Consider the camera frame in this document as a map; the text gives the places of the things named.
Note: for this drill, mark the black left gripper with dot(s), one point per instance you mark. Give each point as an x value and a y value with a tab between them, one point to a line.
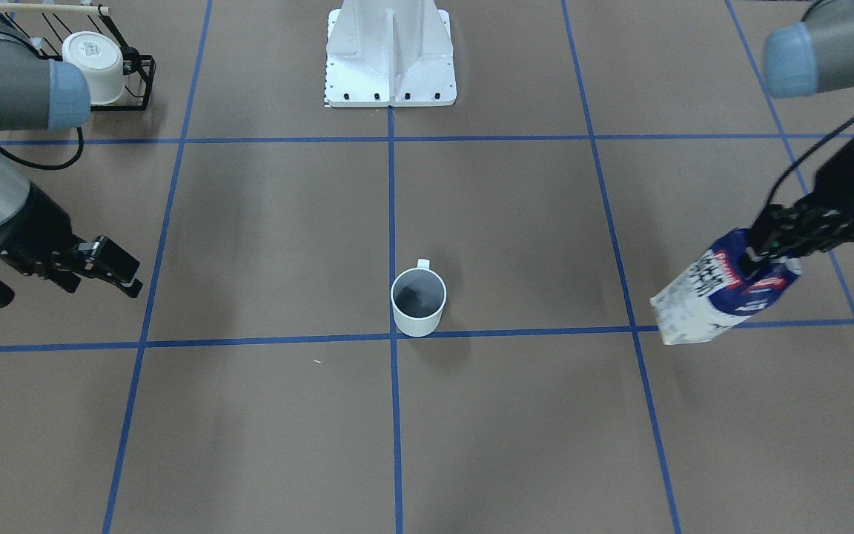
853	176

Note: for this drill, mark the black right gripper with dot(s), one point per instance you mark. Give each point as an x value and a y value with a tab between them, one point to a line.
43	231

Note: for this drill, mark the blue white milk carton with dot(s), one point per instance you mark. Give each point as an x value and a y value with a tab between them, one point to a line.
713	294

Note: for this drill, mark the white HOME mug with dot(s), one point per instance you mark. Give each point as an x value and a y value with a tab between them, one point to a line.
418	297

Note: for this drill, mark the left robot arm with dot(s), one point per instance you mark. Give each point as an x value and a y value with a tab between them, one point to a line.
815	55

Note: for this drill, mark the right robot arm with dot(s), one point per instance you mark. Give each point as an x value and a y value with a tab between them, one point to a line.
57	93

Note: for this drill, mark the white mug on rack lower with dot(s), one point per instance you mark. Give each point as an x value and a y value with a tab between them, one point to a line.
101	61

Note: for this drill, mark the black wire mug rack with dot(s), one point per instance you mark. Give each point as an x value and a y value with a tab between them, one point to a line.
62	19

